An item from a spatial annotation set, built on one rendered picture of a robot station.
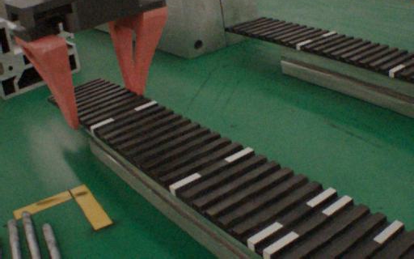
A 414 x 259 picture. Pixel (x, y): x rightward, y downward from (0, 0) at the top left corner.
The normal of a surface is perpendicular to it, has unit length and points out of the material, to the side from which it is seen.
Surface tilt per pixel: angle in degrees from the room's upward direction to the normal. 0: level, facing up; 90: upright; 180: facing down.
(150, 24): 111
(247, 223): 0
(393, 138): 0
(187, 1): 90
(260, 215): 0
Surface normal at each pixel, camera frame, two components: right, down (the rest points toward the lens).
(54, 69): 0.57, 0.59
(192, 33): 0.56, 0.29
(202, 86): -0.15, -0.89
